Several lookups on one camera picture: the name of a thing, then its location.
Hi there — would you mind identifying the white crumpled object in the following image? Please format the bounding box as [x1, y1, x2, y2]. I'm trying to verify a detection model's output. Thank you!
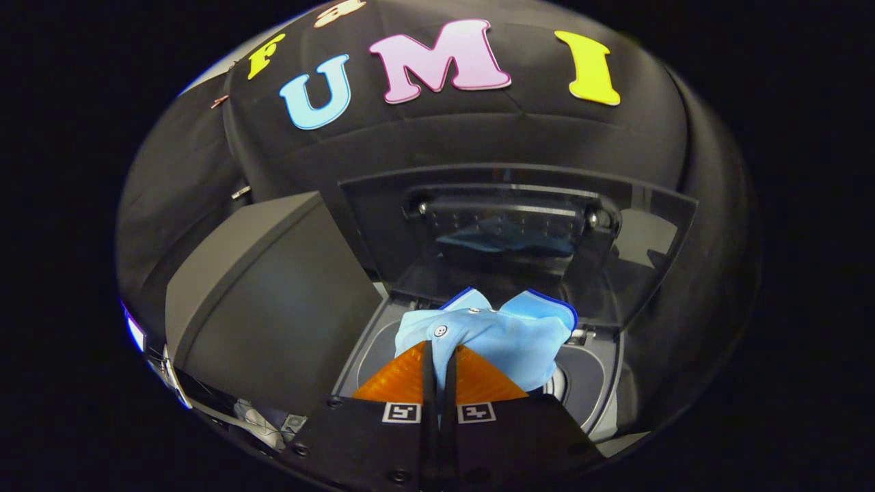
[234, 400, 288, 452]

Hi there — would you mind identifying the grey box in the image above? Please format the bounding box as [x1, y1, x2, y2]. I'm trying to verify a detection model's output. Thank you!
[164, 191, 383, 418]

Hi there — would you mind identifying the dark washing machine lid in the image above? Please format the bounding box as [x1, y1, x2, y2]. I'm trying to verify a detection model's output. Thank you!
[340, 164, 698, 330]

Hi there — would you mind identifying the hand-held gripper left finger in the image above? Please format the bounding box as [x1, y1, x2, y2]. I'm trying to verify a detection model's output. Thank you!
[287, 342, 440, 492]

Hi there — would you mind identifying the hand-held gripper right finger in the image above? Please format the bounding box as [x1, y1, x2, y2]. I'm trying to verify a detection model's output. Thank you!
[439, 345, 606, 492]

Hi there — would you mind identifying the light blue polo shirt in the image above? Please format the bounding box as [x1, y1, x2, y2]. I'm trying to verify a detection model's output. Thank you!
[394, 287, 578, 395]

